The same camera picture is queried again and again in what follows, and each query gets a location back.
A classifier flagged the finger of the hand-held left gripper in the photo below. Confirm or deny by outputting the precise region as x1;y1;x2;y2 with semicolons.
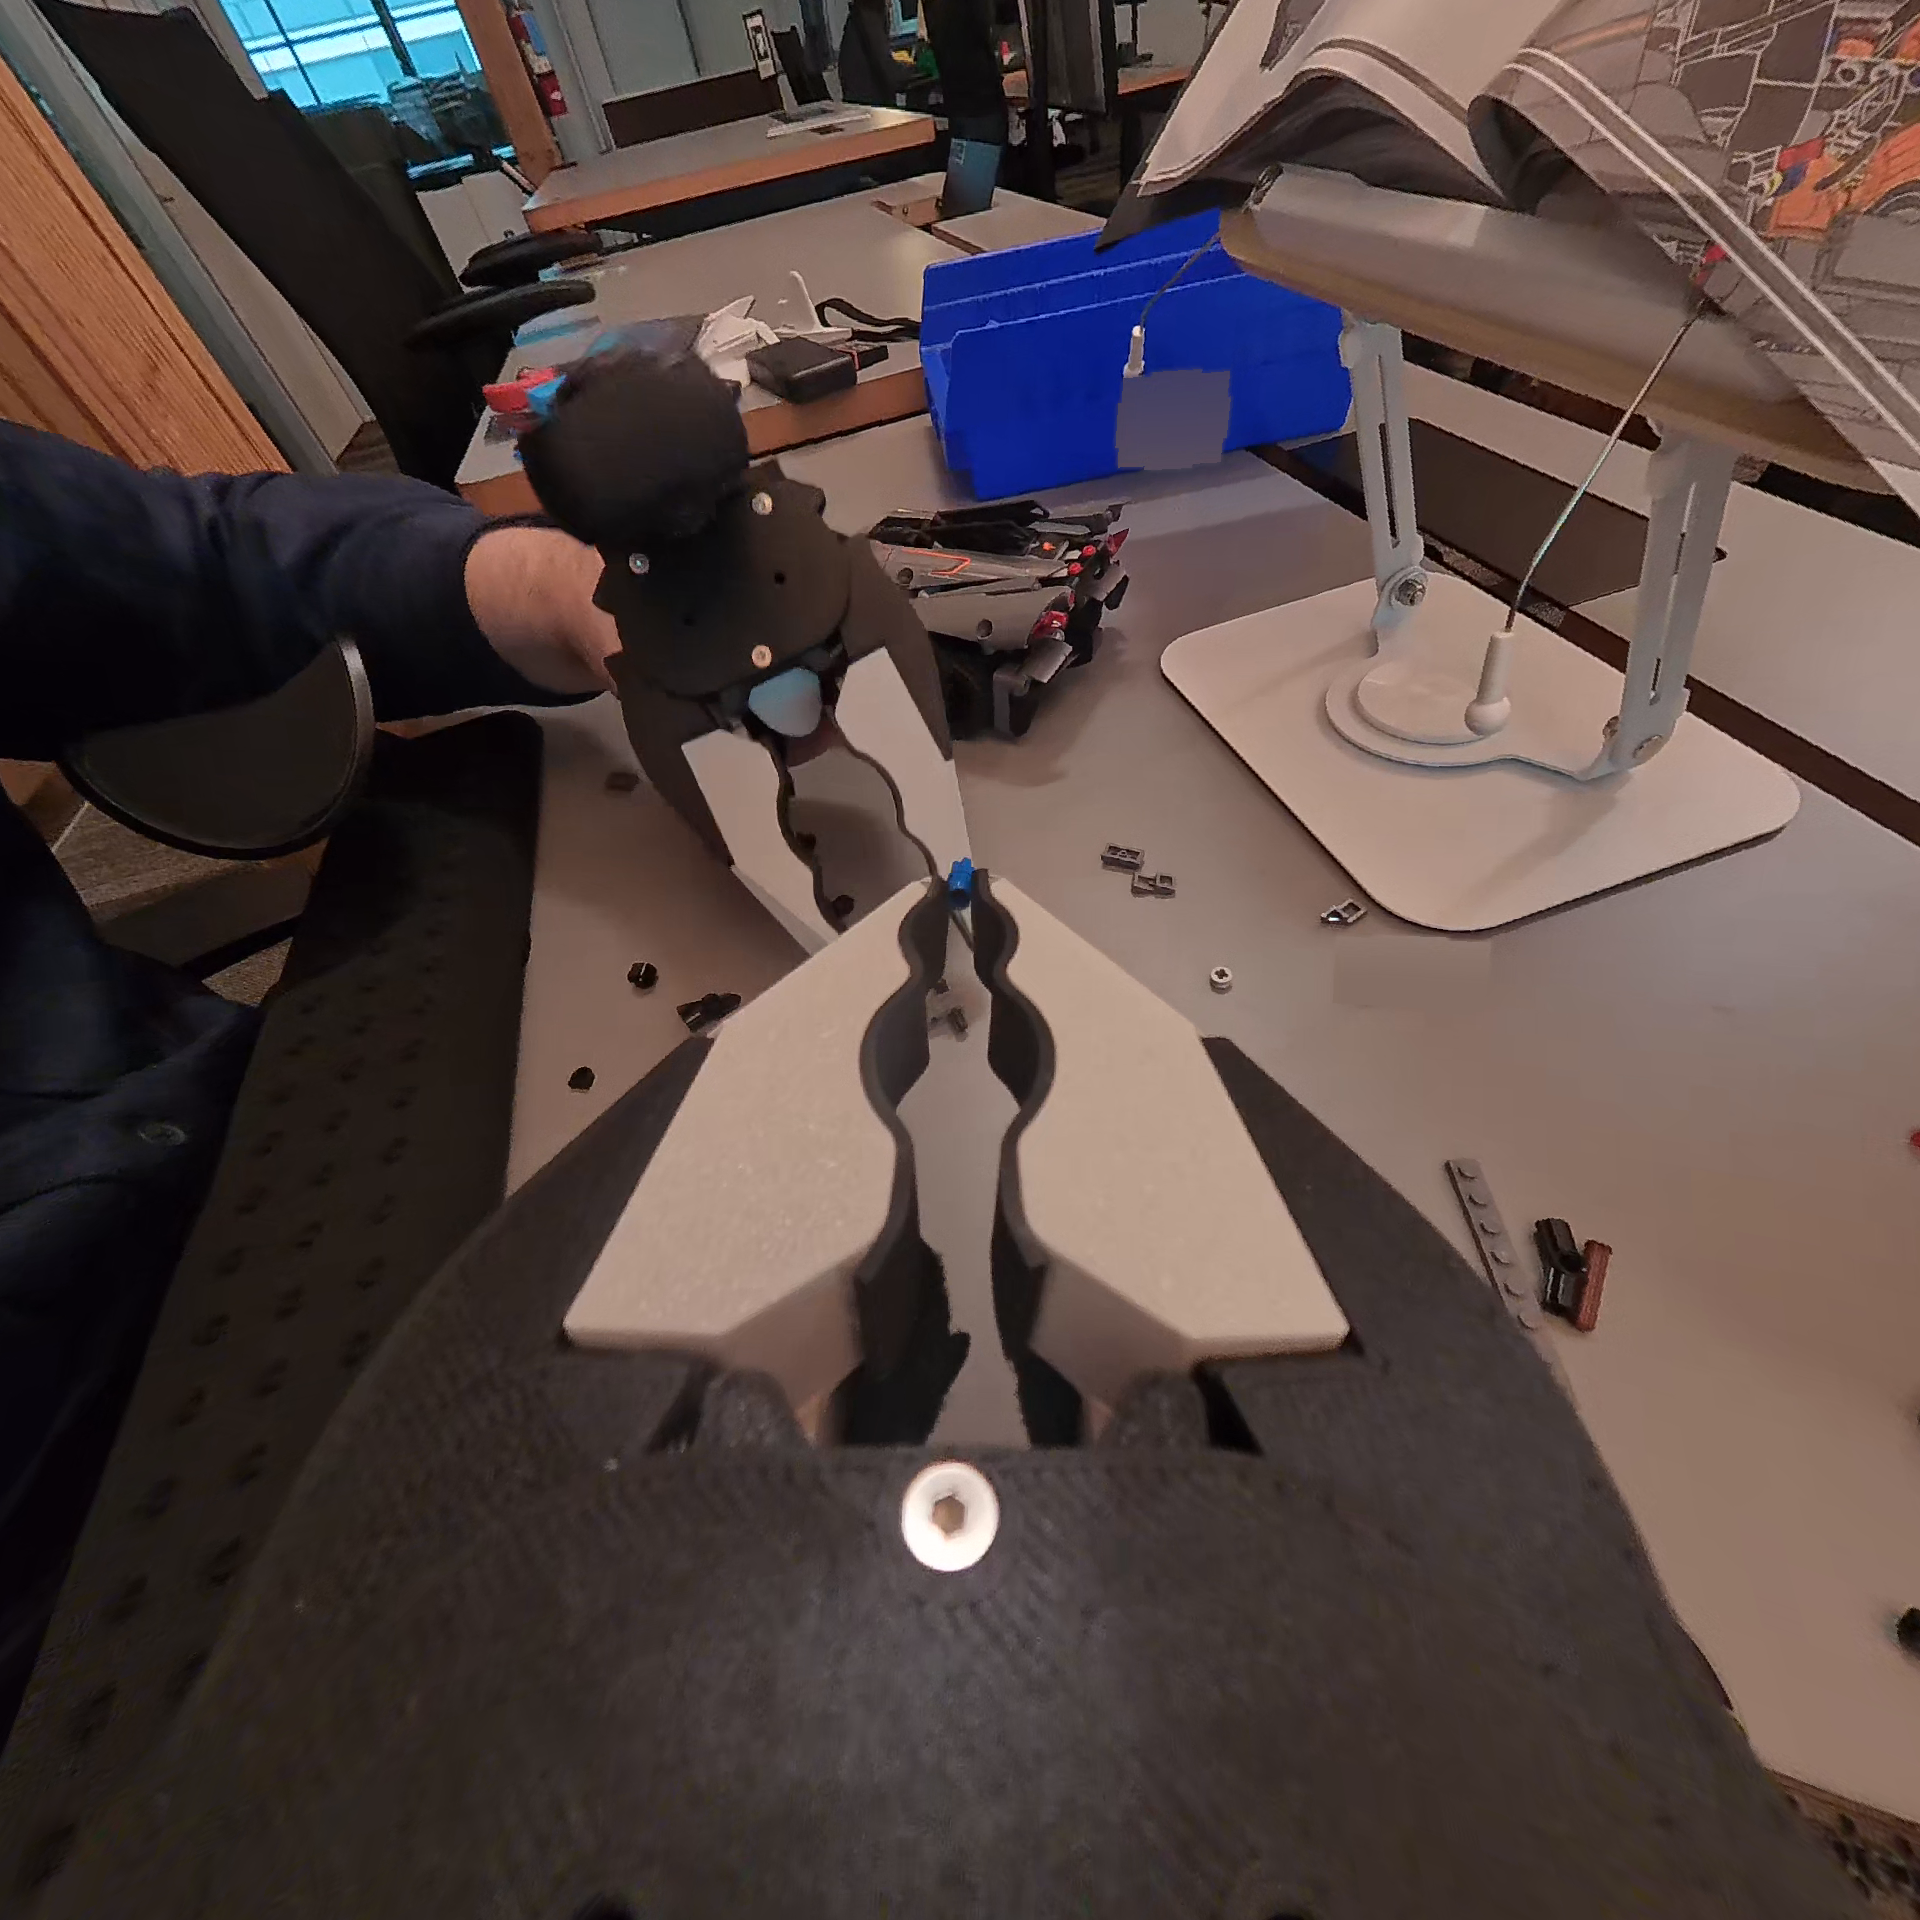
682;729;850;959
834;645;981;887

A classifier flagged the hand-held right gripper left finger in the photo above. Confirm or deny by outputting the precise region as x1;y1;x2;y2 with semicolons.
563;877;967;1451

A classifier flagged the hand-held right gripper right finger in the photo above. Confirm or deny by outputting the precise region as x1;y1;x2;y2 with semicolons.
970;869;1351;1451

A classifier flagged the partly built lego car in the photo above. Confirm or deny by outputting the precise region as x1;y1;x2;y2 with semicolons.
868;501;1136;740

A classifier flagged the long grey lego plate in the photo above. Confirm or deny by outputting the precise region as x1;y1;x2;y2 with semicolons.
1444;1154;1549;1333

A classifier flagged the black and red lego connector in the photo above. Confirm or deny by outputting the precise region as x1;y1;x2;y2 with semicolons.
1530;1213;1616;1333

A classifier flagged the lego instruction booklet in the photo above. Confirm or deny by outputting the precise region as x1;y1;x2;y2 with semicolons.
1101;0;1920;471

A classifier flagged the person's left hand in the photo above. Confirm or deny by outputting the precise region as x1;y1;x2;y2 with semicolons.
462;526;622;700

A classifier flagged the black rectangular case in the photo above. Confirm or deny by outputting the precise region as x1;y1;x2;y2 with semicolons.
743;335;890;405

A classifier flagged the crumpled white paper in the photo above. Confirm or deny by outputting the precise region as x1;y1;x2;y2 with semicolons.
691;273;824;386

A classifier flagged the blue storage bin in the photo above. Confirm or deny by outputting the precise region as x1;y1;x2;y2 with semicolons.
916;208;1355;501

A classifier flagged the white book stand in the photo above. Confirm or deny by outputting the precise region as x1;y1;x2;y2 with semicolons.
1158;163;1920;936

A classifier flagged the black chair armrest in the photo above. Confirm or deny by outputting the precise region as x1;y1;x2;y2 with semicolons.
58;637;376;862

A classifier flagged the black office chair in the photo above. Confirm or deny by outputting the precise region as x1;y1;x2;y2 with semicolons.
37;0;604;496

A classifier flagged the wooden panel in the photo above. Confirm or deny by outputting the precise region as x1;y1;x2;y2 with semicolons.
0;58;292;477

